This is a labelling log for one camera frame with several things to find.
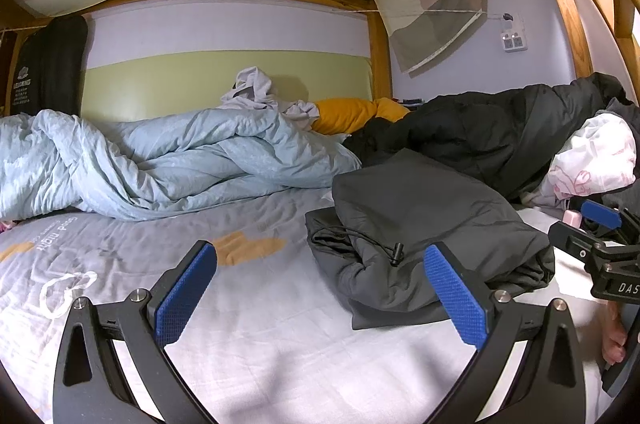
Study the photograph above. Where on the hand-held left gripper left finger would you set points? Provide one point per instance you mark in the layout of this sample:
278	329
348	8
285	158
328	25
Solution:
185	294

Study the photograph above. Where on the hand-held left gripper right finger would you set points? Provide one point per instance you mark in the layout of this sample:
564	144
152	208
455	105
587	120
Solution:
457	299

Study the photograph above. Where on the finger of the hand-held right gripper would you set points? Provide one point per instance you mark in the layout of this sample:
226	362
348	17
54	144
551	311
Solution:
602	213
572	239

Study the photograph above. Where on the grey jacket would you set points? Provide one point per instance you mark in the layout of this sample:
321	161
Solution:
425	214

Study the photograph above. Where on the person's right hand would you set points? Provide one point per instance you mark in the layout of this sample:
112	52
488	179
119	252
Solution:
614	336

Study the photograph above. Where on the small pink case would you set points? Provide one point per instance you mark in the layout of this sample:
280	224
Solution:
572	216

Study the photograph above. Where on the white pink printed pillow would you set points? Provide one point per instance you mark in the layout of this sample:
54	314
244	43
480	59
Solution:
595	159

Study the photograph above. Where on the light blue duvet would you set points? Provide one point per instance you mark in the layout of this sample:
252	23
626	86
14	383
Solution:
175	154

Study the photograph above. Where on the black padded jacket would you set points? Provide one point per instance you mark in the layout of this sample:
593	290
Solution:
475	129

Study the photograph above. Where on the pink cloth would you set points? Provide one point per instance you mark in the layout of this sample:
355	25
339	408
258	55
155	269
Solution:
4	224

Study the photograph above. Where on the yellow pillow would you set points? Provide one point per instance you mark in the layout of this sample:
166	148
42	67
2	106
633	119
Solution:
350	114

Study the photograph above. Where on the grey white garment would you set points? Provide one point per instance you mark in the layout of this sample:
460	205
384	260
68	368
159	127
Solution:
255	89

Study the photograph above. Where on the checked hanging curtain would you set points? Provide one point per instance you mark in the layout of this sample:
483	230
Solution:
440	34

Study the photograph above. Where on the black printed hanging garment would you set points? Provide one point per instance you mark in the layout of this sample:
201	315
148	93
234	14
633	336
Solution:
50	64

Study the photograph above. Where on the white wall power strip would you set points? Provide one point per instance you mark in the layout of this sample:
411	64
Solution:
514	37

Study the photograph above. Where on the wooden bed frame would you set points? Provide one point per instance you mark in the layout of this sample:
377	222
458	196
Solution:
380	54

